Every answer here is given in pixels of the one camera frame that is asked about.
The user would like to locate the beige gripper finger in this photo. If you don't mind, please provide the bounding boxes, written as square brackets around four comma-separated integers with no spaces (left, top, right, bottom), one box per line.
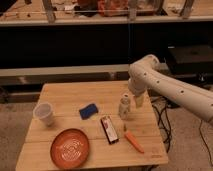
[134,94,144,108]

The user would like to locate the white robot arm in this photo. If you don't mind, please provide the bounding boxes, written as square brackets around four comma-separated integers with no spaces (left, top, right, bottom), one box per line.
[128,54,213,126]

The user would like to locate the small white bottle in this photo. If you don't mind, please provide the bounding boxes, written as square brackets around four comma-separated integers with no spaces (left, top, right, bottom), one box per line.
[118,94,131,119]

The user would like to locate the orange toy carrot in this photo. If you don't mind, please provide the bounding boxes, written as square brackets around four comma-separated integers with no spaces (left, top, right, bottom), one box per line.
[124,126,144,153]

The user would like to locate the blue sponge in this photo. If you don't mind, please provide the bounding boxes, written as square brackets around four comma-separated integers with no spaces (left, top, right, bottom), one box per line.
[79,103,98,120]

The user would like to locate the black box on shelf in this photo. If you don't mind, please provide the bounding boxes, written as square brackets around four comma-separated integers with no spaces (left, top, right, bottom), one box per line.
[165,45,213,74]

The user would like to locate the wooden folding table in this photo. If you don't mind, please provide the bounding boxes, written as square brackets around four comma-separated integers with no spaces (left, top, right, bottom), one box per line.
[16,81,168,171]

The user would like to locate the orange patterned plate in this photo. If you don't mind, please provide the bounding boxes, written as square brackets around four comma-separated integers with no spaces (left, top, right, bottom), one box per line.
[50,128,90,170]

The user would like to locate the translucent plastic cup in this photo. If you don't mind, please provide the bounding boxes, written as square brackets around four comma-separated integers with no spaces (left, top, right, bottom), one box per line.
[33,102,54,126]

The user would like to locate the black floor cables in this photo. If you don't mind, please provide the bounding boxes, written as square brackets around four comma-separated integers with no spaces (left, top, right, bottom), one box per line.
[151,98,213,168]

